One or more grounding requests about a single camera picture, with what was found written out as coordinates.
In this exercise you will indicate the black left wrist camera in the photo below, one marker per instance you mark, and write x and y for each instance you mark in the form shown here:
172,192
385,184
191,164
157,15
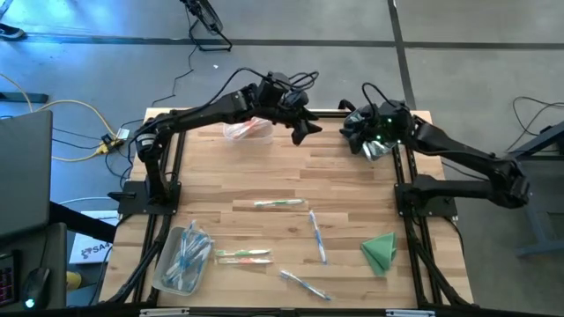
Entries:
271,88

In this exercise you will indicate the black floor fan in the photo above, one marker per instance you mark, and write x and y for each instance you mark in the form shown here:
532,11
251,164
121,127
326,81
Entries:
206,15

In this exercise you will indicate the black frame clamp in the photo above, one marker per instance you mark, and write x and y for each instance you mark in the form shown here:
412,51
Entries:
346,105

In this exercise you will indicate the white printed cardboard box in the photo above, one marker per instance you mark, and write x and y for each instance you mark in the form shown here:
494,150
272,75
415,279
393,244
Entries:
90,251

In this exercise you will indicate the clear plastic bin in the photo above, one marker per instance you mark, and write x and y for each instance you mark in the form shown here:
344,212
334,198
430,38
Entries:
264,138

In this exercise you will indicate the dark desk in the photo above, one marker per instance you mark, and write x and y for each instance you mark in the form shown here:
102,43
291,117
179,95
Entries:
44,246

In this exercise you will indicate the orange toothbrush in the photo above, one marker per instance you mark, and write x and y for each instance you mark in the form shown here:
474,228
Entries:
238,133
247,127
244,260

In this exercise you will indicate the dark grey monitor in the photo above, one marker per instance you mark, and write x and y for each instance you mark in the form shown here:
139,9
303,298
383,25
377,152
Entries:
24,176

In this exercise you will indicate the green toothbrush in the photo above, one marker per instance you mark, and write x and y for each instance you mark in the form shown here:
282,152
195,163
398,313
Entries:
243,252
279,202

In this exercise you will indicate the person's shoe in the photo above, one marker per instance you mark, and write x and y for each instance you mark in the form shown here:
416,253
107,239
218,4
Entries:
11,33

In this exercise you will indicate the black desk beam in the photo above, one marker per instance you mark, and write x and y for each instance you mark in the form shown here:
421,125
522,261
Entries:
79,222

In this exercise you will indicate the black computer mouse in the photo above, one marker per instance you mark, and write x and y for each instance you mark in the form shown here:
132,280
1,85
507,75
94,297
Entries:
37,286

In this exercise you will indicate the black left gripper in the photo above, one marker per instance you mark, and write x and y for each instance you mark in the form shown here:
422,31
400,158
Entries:
291,108

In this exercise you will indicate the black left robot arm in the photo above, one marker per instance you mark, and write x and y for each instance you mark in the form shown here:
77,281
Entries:
198,115

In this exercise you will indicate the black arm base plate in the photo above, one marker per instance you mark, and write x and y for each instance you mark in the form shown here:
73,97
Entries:
132,204
445,210

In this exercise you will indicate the black keyboard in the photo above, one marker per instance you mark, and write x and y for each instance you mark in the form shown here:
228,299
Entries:
6,282

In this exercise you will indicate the folded green cloth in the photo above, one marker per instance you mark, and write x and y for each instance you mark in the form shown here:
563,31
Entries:
381,255

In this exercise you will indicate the grey translucent tray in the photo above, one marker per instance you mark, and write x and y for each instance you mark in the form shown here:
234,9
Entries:
161,282

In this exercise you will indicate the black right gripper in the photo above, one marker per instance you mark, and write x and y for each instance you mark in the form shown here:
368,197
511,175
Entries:
390,125

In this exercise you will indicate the black floor bar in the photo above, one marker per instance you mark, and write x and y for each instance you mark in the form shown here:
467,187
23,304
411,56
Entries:
22,98

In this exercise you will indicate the small yellow object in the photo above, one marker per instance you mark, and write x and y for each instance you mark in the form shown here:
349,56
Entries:
74,281

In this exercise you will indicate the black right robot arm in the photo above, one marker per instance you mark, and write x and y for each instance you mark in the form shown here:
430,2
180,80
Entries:
462,154

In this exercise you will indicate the dark teal plastic bin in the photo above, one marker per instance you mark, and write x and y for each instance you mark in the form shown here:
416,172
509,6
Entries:
372,157

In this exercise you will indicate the blue-grey metal table frame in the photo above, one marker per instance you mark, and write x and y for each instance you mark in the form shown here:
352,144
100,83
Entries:
542,248

